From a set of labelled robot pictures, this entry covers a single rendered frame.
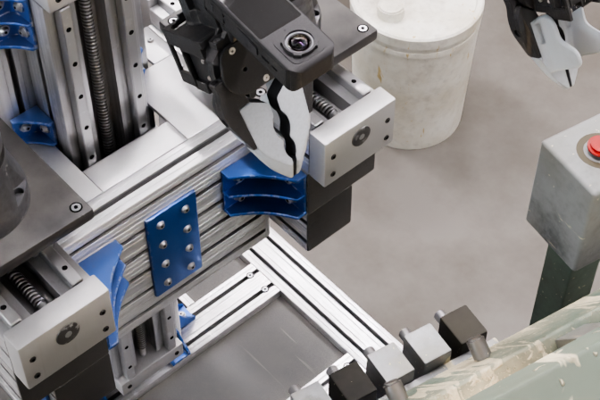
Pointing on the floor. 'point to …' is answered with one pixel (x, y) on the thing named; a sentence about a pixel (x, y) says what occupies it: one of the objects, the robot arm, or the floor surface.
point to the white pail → (418, 41)
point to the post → (561, 285)
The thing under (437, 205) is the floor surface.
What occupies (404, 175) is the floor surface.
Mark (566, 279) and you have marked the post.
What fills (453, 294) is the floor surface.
